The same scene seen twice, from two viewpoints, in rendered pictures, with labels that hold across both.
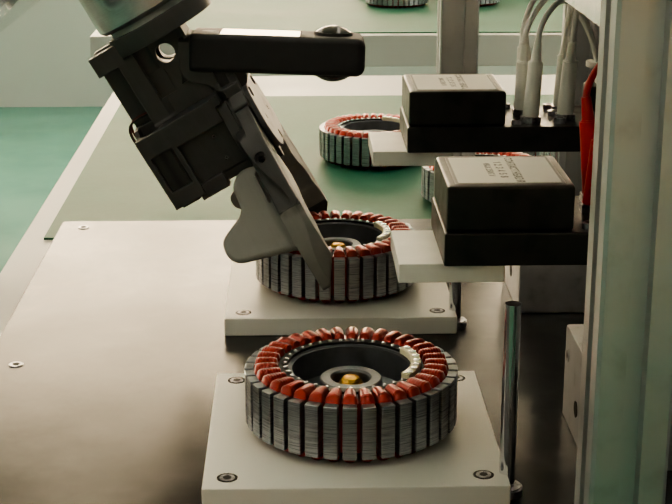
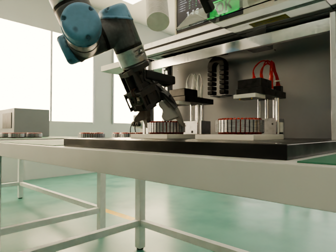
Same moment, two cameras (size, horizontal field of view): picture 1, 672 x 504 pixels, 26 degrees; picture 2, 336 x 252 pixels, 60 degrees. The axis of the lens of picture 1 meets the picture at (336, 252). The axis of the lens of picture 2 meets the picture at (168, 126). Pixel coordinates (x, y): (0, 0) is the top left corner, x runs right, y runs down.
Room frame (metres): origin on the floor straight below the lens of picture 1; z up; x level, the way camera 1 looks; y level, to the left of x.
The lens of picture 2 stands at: (0.34, 0.60, 0.79)
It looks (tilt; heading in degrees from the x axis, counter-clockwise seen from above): 1 degrees up; 315
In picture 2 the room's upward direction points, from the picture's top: straight up
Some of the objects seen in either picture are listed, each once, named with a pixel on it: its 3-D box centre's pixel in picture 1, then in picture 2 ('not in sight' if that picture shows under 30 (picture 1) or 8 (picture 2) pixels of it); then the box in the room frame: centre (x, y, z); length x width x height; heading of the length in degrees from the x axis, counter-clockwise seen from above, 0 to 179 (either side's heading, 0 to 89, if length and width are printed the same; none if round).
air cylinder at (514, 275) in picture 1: (547, 257); (196, 129); (0.96, -0.15, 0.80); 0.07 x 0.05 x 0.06; 2
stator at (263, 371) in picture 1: (350, 390); (239, 126); (0.71, -0.01, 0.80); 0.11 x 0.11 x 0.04
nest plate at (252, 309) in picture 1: (337, 289); (166, 136); (0.96, 0.00, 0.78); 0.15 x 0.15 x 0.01; 2
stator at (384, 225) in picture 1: (337, 254); (166, 127); (0.96, 0.00, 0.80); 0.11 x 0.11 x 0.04
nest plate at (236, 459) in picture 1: (350, 433); (239, 136); (0.71, -0.01, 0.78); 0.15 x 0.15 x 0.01; 2
